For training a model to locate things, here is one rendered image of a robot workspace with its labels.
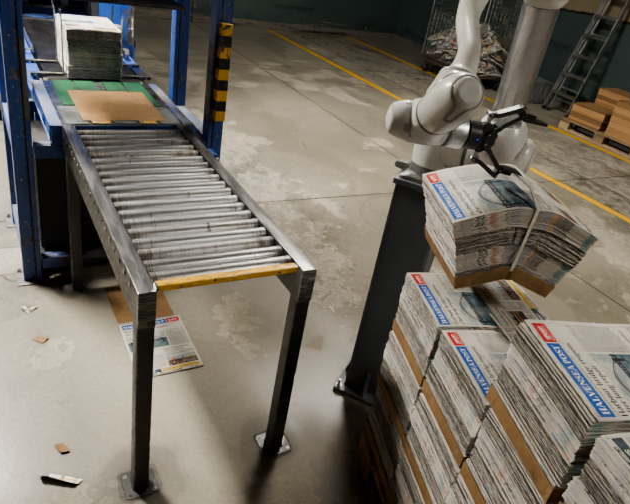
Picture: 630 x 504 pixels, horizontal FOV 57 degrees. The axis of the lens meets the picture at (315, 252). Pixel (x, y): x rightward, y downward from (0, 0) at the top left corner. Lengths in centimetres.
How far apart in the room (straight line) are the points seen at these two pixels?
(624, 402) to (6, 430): 197
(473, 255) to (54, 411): 163
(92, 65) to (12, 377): 174
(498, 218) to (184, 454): 139
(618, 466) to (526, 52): 118
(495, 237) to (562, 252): 21
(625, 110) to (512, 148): 588
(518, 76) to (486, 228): 54
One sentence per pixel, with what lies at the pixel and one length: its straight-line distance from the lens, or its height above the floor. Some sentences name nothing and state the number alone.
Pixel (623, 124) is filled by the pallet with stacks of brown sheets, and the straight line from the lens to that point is 783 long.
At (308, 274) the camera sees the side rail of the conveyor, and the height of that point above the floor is 78.
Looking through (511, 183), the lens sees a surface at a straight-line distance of 172.
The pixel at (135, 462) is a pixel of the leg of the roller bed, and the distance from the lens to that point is 206.
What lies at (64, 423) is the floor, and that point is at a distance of 239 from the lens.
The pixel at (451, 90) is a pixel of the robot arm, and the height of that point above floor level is 146.
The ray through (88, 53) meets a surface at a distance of 349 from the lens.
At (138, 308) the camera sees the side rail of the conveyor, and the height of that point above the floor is 75.
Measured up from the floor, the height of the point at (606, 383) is 107.
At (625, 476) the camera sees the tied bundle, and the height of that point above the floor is 104.
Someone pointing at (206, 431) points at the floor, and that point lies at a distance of 233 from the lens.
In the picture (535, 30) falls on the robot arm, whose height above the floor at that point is 157.
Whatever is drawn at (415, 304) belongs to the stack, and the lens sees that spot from 179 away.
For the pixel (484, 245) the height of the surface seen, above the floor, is 106.
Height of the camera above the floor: 171
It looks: 29 degrees down
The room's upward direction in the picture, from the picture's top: 11 degrees clockwise
